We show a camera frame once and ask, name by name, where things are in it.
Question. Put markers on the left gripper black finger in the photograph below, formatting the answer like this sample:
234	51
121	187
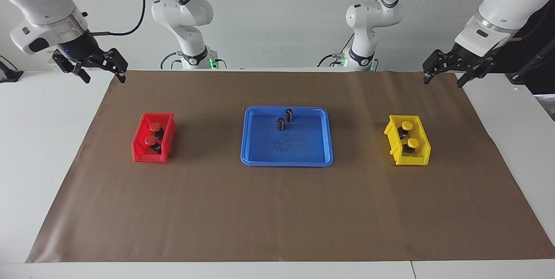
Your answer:
465	79
427	76

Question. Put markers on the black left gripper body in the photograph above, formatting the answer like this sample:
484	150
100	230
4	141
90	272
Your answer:
466	56

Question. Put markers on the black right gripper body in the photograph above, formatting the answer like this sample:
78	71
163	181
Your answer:
80	49

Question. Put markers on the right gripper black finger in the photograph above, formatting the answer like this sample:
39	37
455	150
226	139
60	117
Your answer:
121	75
82	73

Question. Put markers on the yellow push button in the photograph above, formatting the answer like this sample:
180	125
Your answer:
406	125
412	142

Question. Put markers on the red push button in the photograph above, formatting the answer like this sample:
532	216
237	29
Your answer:
151	140
155	127

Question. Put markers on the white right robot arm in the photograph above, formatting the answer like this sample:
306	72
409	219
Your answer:
43	1

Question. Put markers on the blue plastic tray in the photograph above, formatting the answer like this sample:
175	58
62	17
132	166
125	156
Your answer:
303	149

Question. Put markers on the black tripod stand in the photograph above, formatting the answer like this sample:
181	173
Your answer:
535	60

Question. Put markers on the black device at table edge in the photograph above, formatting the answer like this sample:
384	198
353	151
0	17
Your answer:
6	74

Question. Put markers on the yellow plastic bin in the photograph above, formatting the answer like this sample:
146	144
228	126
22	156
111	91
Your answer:
412	160

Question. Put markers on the red plastic bin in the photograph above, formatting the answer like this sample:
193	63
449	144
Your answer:
147	158

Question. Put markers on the black button lower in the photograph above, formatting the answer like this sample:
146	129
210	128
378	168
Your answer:
288	115

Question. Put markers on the black button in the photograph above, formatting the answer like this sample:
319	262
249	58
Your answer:
288	115
281	124

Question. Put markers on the black button upper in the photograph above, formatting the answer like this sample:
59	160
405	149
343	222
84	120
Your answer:
281	124

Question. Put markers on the brown paper table mat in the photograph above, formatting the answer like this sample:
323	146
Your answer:
277	209

